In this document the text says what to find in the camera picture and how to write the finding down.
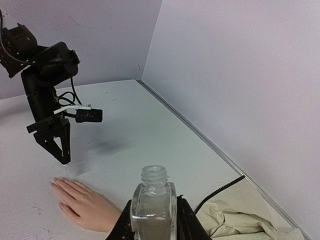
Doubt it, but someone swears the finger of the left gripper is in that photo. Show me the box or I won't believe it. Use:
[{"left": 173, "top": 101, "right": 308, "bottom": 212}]
[
  {"left": 33, "top": 132, "right": 67, "bottom": 164},
  {"left": 60, "top": 123, "right": 71, "bottom": 164}
]

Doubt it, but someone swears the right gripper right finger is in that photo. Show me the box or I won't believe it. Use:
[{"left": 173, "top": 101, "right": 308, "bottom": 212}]
[{"left": 176, "top": 196, "right": 211, "bottom": 240}]

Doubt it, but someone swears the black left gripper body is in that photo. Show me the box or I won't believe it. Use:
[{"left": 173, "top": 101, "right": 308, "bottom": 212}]
[{"left": 21, "top": 72, "right": 71, "bottom": 140}]

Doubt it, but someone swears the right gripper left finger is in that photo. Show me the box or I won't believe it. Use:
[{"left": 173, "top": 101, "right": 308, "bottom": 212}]
[{"left": 106, "top": 200, "right": 135, "bottom": 240}]

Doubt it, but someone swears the clear nail polish bottle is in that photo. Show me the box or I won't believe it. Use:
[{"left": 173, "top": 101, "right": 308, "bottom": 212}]
[{"left": 130, "top": 165, "right": 177, "bottom": 240}]

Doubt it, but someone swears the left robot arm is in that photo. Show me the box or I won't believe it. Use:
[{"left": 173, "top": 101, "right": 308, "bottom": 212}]
[{"left": 0, "top": 24, "right": 80, "bottom": 165}]

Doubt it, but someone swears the mannequin hand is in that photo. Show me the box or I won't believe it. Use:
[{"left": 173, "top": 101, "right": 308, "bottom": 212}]
[{"left": 50, "top": 177, "right": 122, "bottom": 233}]

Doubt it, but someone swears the beige jacket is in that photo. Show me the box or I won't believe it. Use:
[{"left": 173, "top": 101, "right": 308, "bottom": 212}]
[{"left": 194, "top": 176, "right": 304, "bottom": 240}]

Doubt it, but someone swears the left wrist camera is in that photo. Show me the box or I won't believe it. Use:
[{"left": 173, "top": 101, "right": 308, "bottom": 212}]
[{"left": 53, "top": 104, "right": 103, "bottom": 123}]

